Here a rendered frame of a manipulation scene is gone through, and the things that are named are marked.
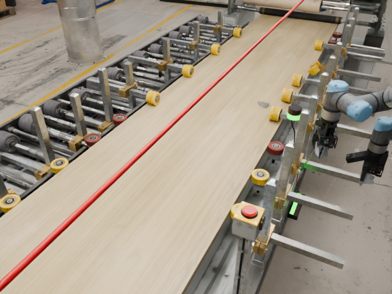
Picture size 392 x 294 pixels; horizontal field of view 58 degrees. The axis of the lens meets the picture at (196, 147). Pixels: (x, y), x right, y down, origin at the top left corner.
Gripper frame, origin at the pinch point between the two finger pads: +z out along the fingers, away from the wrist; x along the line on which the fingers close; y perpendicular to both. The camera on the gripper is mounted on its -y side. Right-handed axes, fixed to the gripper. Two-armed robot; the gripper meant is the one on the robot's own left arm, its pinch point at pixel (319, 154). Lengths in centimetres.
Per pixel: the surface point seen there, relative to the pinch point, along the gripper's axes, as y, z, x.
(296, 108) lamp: -11.7, -16.5, -11.3
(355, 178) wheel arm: -3.7, 14.2, 20.2
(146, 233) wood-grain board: 43, 11, -69
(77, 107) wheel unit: -21, -5, -118
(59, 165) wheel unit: 9, 10, -117
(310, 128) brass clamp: -29.7, 3.7, 1.4
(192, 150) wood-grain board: -10, 10, -57
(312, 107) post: -32.4, -6.8, 1.3
